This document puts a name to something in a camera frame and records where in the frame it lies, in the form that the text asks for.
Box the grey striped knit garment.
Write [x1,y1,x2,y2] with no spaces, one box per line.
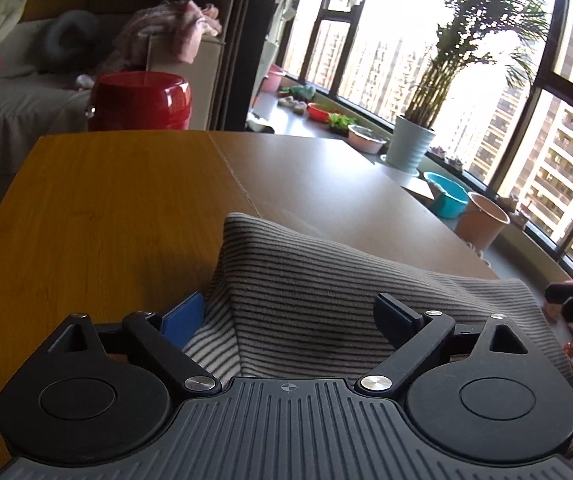
[184,212,573,388]

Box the pink clothes pile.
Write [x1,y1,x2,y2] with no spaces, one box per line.
[99,0,222,74]

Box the teal plastic basin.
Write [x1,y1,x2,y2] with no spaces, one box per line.
[423,171,469,219]

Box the white ribbed plant pot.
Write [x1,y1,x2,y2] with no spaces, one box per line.
[385,116,435,174]

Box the pink metal bowl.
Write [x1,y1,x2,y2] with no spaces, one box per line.
[346,124,387,155]

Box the red plastic basin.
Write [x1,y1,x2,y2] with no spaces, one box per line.
[307,102,330,124]

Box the red round stool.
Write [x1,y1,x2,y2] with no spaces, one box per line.
[85,72,192,131]

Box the pink basin far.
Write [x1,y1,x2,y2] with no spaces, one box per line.
[260,64,285,93]

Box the beige cabinet box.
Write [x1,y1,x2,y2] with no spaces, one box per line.
[146,35,224,130]

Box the grey covered sofa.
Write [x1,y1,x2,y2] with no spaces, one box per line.
[0,14,132,219]

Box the grey neck pillow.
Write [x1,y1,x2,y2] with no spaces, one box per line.
[40,10,101,70]

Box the green bamboo plant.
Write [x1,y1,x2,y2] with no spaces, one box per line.
[404,0,549,129]

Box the white floor cleaner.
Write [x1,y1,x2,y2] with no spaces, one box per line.
[245,0,299,132]

